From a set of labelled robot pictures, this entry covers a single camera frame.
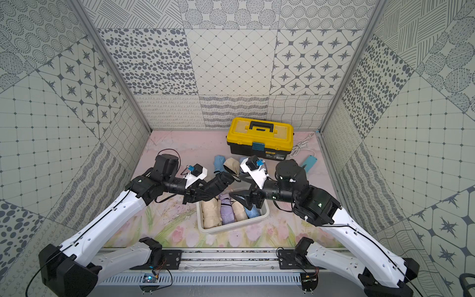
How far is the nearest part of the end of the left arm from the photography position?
623 mm

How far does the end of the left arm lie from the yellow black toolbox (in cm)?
37

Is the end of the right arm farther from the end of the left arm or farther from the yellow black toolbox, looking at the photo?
the yellow black toolbox

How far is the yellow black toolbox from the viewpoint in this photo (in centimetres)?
97
